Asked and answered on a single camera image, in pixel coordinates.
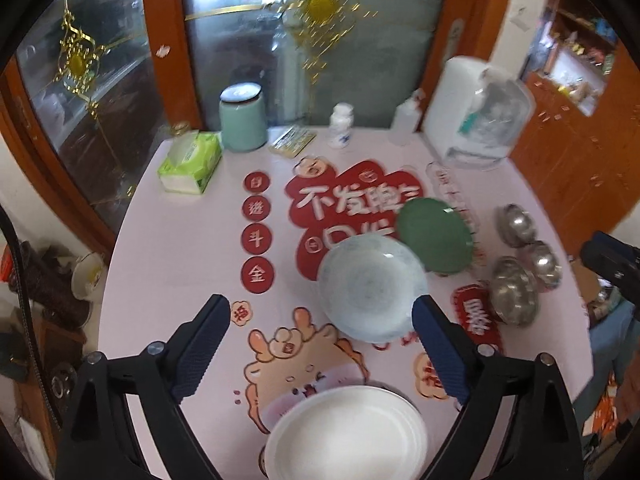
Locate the green plate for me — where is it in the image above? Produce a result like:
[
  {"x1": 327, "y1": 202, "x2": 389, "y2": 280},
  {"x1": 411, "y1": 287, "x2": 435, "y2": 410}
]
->
[{"x1": 396, "y1": 197, "x2": 475, "y2": 276}]

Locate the orange printed box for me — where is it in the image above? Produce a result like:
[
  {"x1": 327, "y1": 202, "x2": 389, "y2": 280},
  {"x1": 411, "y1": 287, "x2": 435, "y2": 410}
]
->
[{"x1": 575, "y1": 375, "x2": 640, "y2": 451}]

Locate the yellow flat packet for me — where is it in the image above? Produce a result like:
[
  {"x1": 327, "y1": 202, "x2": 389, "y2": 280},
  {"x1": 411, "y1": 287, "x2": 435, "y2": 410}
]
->
[{"x1": 268, "y1": 126, "x2": 317, "y2": 158}]

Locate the gold knot ornament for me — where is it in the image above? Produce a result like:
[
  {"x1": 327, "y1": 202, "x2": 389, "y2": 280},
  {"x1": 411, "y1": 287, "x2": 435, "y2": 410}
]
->
[
  {"x1": 55, "y1": 0, "x2": 108, "y2": 111},
  {"x1": 282, "y1": 0, "x2": 361, "y2": 86}
]

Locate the white pill bottle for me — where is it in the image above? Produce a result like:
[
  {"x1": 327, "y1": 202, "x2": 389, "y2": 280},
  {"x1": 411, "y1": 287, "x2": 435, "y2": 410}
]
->
[{"x1": 328, "y1": 103, "x2": 355, "y2": 150}]

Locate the stainless steel bowl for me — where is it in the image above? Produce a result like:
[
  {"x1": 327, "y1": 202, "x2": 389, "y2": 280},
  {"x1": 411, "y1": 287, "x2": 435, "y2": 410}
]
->
[
  {"x1": 489, "y1": 256, "x2": 542, "y2": 328},
  {"x1": 494, "y1": 203, "x2": 538, "y2": 248},
  {"x1": 527, "y1": 240, "x2": 562, "y2": 291}
]

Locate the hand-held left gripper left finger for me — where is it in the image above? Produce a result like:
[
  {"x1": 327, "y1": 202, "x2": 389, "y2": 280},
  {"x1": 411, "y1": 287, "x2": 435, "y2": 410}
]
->
[{"x1": 54, "y1": 294, "x2": 233, "y2": 480}]

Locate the white countertop appliance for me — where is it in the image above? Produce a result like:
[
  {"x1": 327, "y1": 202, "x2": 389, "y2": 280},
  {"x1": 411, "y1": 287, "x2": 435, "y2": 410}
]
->
[{"x1": 422, "y1": 55, "x2": 536, "y2": 168}]

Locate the wooden glass door cabinet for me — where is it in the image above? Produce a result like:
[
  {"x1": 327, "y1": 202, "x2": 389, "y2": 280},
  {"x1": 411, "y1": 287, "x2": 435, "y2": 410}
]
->
[{"x1": 0, "y1": 0, "x2": 518, "y2": 256}]

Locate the green tissue pack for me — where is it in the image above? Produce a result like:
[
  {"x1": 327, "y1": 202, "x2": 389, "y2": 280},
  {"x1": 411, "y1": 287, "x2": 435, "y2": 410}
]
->
[{"x1": 157, "y1": 130, "x2": 223, "y2": 196}]

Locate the black cable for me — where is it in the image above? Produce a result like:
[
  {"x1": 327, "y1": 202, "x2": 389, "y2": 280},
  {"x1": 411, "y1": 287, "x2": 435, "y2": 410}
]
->
[{"x1": 0, "y1": 205, "x2": 51, "y2": 411}]

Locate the dark cloth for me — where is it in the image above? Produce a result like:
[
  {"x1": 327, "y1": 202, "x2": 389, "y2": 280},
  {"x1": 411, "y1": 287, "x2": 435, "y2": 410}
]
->
[{"x1": 20, "y1": 242, "x2": 86, "y2": 326}]

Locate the pale blue patterned plate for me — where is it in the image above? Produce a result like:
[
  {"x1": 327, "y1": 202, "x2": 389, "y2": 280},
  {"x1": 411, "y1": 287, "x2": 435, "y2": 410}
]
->
[{"x1": 317, "y1": 235, "x2": 430, "y2": 345}]

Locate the white plate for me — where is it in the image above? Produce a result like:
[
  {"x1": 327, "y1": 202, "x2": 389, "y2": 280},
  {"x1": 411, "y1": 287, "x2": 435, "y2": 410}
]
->
[{"x1": 264, "y1": 385, "x2": 430, "y2": 480}]

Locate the white bucket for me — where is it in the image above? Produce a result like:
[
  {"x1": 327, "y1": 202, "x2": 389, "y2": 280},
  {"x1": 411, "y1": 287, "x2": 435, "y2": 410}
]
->
[{"x1": 71, "y1": 252, "x2": 106, "y2": 303}]

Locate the clear plastic bottle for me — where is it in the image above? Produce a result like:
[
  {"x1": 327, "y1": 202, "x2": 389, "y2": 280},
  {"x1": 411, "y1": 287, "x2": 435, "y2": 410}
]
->
[{"x1": 391, "y1": 89, "x2": 426, "y2": 147}]

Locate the green ceramic canister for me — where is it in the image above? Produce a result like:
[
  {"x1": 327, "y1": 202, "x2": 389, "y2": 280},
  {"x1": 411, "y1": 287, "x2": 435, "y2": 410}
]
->
[{"x1": 218, "y1": 82, "x2": 268, "y2": 152}]

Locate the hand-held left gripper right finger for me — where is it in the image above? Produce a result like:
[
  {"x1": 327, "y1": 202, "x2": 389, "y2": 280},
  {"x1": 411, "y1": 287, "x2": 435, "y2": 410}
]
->
[{"x1": 411, "y1": 294, "x2": 586, "y2": 480}]

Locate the brown wooden cabinet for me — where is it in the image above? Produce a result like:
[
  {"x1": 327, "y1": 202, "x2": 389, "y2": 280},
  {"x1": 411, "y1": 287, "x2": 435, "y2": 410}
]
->
[{"x1": 510, "y1": 0, "x2": 640, "y2": 256}]

